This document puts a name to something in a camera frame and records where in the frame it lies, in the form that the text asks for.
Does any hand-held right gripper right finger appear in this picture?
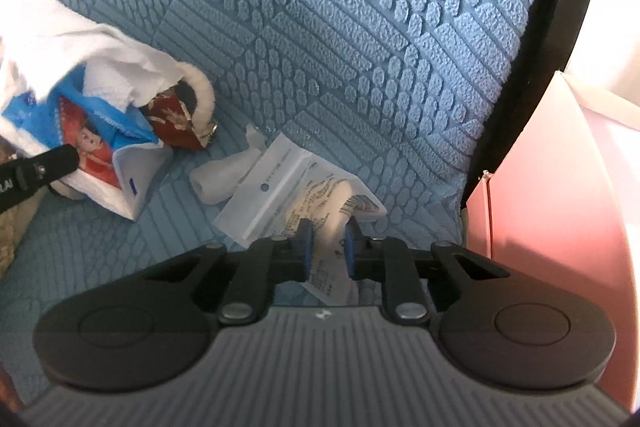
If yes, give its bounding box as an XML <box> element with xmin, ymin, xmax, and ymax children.
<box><xmin>343</xmin><ymin>216</ymin><xmax>512</xmax><ymax>326</ymax></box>

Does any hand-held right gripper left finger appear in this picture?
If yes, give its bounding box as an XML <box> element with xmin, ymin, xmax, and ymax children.
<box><xmin>142</xmin><ymin>219</ymin><xmax>317</xmax><ymax>326</ymax></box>

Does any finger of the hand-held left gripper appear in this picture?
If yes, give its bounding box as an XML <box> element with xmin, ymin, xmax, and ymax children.
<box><xmin>19</xmin><ymin>144</ymin><xmax>81</xmax><ymax>202</ymax></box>

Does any blue tissue pack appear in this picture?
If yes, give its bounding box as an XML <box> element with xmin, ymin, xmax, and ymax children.
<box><xmin>0</xmin><ymin>67</ymin><xmax>166</xmax><ymax>223</ymax></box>

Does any white plastic packet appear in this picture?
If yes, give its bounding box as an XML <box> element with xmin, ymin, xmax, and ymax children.
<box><xmin>214</xmin><ymin>132</ymin><xmax>388</xmax><ymax>308</ymax></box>

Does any pink cardboard box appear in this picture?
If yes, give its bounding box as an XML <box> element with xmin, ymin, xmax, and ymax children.
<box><xmin>465</xmin><ymin>72</ymin><xmax>640</xmax><ymax>408</ymax></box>

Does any clear crumpled plastic wrap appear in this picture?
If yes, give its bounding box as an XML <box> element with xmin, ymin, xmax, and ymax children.
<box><xmin>189</xmin><ymin>124</ymin><xmax>271</xmax><ymax>204</ymax></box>

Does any white tissue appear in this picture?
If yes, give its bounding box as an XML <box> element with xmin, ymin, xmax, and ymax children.
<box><xmin>0</xmin><ymin>0</ymin><xmax>173</xmax><ymax>108</ymax></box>

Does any blue textured chair cover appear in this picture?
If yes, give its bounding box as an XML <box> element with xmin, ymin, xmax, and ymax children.
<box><xmin>0</xmin><ymin>0</ymin><xmax>576</xmax><ymax>358</ymax></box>

